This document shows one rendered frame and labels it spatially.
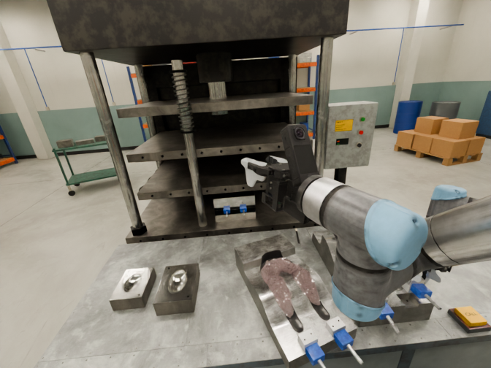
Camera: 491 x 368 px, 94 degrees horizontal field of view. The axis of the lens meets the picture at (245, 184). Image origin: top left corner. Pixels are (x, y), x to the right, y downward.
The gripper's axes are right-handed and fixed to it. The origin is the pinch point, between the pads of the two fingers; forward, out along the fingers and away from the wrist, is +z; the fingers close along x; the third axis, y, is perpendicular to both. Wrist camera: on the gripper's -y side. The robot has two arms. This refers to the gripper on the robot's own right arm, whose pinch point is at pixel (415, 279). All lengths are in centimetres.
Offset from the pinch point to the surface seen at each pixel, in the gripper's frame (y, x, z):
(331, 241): -26.4, -19.3, 0.5
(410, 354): 4.1, 3.4, 30.7
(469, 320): 8.2, 15.6, 9.9
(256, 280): -14, -55, 11
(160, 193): -75, -109, -4
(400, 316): 4.1, -5.8, 12.1
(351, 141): -78, 10, -40
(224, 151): -72, -70, -32
